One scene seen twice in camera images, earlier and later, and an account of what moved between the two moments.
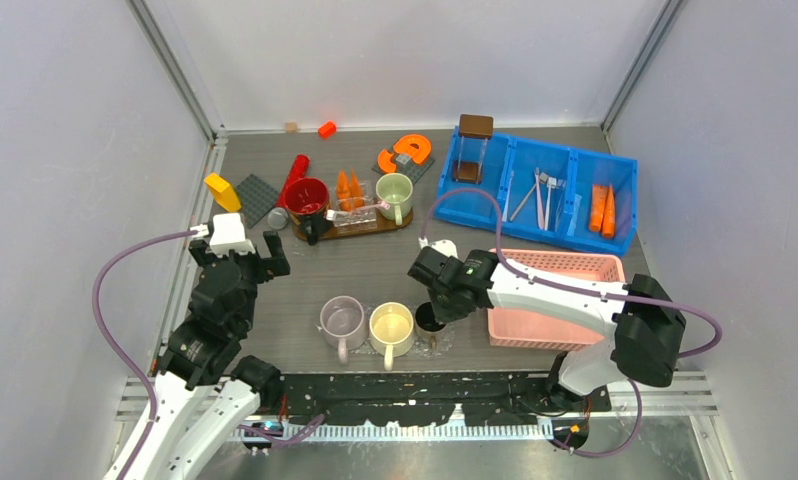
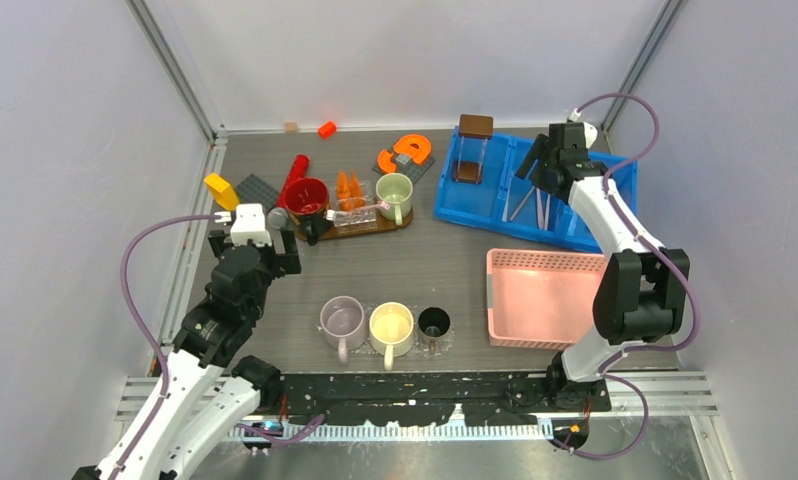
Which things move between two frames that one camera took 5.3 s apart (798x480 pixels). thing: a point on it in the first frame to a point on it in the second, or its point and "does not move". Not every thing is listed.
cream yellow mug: [391, 329] does not move
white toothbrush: [551, 184] does not move
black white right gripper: [447, 316] to [534, 154]
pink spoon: [539, 200] does not move
